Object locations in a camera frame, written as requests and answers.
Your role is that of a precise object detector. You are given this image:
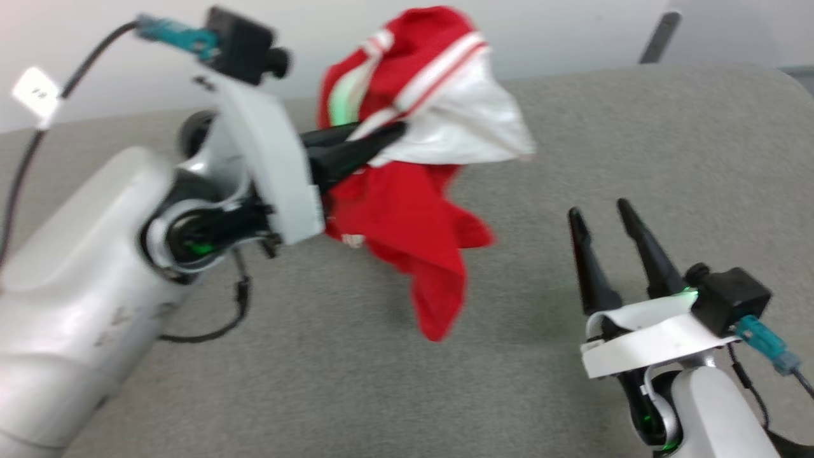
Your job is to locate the black left camera cable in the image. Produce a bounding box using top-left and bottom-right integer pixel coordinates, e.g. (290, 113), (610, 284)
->
(0, 21), (139, 258)

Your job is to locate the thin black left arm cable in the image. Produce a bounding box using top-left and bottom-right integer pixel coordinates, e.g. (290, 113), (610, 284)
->
(158, 248), (252, 345)

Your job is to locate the red and white garment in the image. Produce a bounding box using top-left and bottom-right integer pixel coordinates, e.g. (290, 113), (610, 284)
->
(316, 5), (537, 343)

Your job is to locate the dark grey slanted bar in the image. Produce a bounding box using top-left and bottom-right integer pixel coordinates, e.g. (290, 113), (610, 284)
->
(638, 9), (683, 65)

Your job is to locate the teal left camera connector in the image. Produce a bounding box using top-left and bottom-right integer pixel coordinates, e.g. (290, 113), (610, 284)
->
(135, 15), (221, 62)

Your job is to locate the teal camera connector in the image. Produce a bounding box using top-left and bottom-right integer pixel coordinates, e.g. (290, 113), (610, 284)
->
(135, 15), (221, 62)
(736, 316), (803, 376)

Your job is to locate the black right camera cable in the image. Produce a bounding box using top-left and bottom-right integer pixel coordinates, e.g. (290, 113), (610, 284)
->
(727, 343), (814, 447)

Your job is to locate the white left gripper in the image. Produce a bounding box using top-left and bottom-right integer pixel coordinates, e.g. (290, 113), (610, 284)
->
(202, 78), (408, 258)

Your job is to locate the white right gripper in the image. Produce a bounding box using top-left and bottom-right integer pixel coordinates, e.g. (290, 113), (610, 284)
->
(568, 198), (743, 447)

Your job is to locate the teal right camera connector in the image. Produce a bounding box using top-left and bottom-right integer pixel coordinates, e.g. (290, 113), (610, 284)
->
(736, 316), (803, 376)

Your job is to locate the white cable tag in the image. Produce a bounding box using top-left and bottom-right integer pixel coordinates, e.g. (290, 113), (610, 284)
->
(11, 66), (66, 130)

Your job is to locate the black camera cable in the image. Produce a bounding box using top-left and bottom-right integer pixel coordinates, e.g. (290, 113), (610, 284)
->
(0, 21), (139, 258)
(727, 343), (814, 447)

